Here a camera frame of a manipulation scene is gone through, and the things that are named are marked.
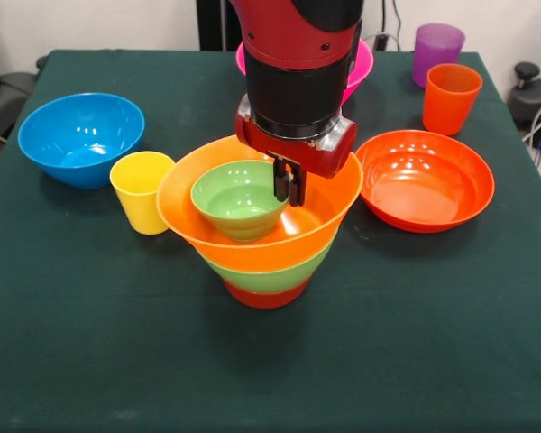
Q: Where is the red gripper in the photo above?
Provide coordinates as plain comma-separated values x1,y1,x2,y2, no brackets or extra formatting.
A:
234,93,358,208

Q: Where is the small green ribbed bowl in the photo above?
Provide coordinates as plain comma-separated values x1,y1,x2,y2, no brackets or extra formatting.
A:
190,160,294,244

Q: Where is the large green bowl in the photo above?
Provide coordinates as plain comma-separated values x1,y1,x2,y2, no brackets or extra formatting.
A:
200,227,342,295

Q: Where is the large yellow-orange bowl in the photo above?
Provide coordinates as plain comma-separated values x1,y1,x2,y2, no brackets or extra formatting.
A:
155,134,364,274

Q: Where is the small orange bowl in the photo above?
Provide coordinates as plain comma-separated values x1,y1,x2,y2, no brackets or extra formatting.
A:
221,277,311,310

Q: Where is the wide shallow orange bowl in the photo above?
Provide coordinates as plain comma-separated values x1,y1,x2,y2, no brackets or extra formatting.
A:
354,129,496,235

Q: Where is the large pink bowl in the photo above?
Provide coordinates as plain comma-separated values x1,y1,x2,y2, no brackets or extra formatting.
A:
235,38,375,107

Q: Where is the yellow cup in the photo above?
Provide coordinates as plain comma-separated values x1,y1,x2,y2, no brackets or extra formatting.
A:
109,151,176,236

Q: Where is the dark green tablecloth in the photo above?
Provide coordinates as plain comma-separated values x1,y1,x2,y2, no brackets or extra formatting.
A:
0,48,541,433

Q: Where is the orange cup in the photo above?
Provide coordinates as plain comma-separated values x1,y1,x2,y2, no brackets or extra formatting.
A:
422,63,484,137

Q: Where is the purple cup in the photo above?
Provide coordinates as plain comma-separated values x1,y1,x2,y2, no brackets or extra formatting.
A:
411,23,467,88

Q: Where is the blue bowl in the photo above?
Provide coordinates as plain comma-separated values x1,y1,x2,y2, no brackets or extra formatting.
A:
17,93,146,190

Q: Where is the black rounded base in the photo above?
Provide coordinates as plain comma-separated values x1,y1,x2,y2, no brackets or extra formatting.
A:
507,76,541,150

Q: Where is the black clamp knob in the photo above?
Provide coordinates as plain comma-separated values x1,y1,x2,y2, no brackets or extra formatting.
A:
513,61,541,91

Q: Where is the dark grey chair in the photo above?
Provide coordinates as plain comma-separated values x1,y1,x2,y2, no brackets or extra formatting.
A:
0,70,38,141

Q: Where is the black hanging cable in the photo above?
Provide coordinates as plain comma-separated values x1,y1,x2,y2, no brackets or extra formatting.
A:
381,0,405,51

